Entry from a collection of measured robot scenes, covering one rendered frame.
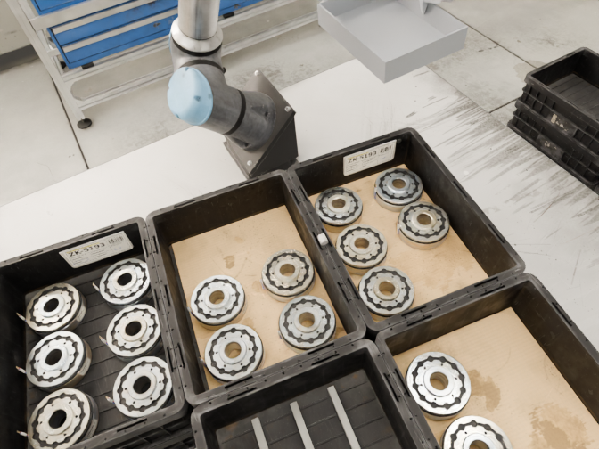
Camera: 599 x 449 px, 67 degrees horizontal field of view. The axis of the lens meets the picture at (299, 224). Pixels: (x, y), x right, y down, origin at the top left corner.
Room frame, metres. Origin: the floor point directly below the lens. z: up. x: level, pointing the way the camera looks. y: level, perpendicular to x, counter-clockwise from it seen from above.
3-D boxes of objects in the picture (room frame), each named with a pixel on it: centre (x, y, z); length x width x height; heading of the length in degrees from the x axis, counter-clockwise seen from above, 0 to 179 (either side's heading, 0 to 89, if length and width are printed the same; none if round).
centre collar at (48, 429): (0.22, 0.43, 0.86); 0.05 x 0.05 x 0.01
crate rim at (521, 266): (0.51, -0.18, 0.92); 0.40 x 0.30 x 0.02; 16
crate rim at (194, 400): (0.43, 0.11, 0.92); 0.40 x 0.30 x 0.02; 16
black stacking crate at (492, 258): (0.51, -0.18, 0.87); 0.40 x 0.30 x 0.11; 16
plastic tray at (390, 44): (0.92, -0.24, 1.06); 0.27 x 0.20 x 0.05; 23
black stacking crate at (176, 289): (0.43, 0.11, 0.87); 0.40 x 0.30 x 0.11; 16
